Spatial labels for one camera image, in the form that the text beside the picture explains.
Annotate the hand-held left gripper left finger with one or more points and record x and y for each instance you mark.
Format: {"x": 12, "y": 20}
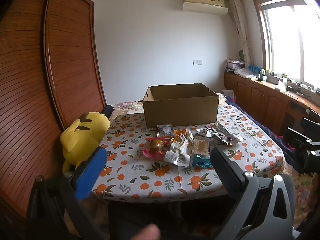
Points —
{"x": 91, "y": 172}

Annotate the slim white snack packet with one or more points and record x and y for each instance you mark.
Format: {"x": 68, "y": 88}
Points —
{"x": 189, "y": 135}

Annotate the round mirror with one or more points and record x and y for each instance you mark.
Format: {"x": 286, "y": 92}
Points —
{"x": 241, "y": 54}

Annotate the pink wrapper brown snack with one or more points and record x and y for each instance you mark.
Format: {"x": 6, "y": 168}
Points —
{"x": 155, "y": 147}

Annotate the teal snack packet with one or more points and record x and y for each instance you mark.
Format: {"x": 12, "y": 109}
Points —
{"x": 201, "y": 163}

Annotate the clear brown cracker packet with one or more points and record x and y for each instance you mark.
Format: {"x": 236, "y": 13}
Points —
{"x": 201, "y": 147}

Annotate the yellow plush toy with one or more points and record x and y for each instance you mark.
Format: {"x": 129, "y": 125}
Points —
{"x": 80, "y": 140}

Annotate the black chair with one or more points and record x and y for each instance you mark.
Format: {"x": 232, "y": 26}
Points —
{"x": 305, "y": 140}

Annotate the wooden louvered wardrobe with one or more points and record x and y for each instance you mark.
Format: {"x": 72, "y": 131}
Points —
{"x": 37, "y": 80}

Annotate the white light switch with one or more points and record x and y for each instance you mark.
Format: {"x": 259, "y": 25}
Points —
{"x": 197, "y": 62}

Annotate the wall air conditioner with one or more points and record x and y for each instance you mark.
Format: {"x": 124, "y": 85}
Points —
{"x": 205, "y": 1}

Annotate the floral blanket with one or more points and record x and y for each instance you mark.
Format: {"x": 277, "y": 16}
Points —
{"x": 302, "y": 195}

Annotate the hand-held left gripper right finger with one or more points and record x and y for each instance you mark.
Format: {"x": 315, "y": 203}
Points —
{"x": 225, "y": 175}

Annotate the person's left hand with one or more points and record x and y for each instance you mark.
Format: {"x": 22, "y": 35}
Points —
{"x": 147, "y": 233}

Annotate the wooden side cabinet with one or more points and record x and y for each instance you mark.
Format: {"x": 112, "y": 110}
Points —
{"x": 257, "y": 97}

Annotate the white barcode snack packet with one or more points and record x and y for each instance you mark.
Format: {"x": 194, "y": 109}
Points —
{"x": 177, "y": 156}

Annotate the clear silver snack packet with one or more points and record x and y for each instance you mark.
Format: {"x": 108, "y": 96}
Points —
{"x": 165, "y": 130}

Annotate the orange snack packet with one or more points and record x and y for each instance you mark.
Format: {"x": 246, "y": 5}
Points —
{"x": 178, "y": 133}

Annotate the wooden framed window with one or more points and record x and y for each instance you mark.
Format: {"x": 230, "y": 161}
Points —
{"x": 287, "y": 30}

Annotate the silver purple snack packet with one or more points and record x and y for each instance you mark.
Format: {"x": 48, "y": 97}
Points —
{"x": 226, "y": 135}
{"x": 207, "y": 131}

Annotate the stack of pale boxes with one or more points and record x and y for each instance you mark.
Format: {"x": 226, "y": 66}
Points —
{"x": 235, "y": 65}

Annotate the pale patterned curtain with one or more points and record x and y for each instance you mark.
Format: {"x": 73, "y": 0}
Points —
{"x": 241, "y": 25}

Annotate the cardboard box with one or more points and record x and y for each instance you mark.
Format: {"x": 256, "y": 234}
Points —
{"x": 180, "y": 112}

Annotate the row of blue bottles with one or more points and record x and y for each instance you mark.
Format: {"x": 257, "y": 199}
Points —
{"x": 253, "y": 68}

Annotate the orange print tablecloth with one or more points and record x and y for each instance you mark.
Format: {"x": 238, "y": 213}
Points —
{"x": 140, "y": 175}

